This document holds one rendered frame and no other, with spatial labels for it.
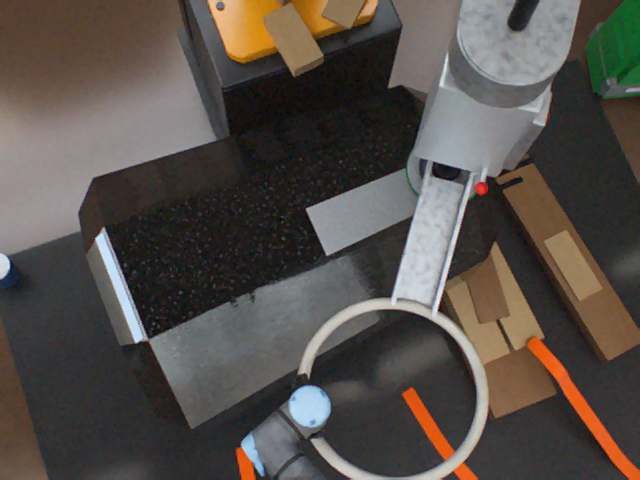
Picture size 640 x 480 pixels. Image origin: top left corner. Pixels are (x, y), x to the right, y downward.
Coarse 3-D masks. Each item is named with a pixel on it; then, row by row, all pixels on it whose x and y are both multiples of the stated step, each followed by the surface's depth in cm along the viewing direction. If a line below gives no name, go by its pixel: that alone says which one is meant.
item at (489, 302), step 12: (492, 264) 317; (480, 276) 316; (492, 276) 316; (480, 288) 315; (492, 288) 315; (480, 300) 314; (492, 300) 314; (504, 300) 314; (480, 312) 313; (492, 312) 313; (504, 312) 313
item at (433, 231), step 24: (432, 192) 241; (456, 192) 241; (432, 216) 241; (456, 216) 240; (408, 240) 237; (432, 240) 241; (408, 264) 241; (432, 264) 241; (408, 288) 241; (432, 288) 241; (432, 312) 236
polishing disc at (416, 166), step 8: (408, 160) 257; (416, 160) 257; (424, 160) 257; (408, 168) 256; (416, 168) 256; (424, 168) 256; (408, 176) 256; (416, 176) 255; (432, 176) 256; (464, 176) 256; (480, 176) 256; (416, 184) 255; (472, 184) 255; (472, 192) 255
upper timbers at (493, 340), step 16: (496, 256) 319; (464, 288) 316; (512, 288) 317; (448, 304) 320; (464, 304) 315; (512, 304) 315; (464, 320) 313; (496, 320) 318; (512, 320) 314; (528, 320) 314; (480, 336) 312; (496, 336) 312; (512, 336) 312; (528, 336) 312; (544, 336) 313; (480, 352) 310; (496, 352) 311; (512, 352) 316
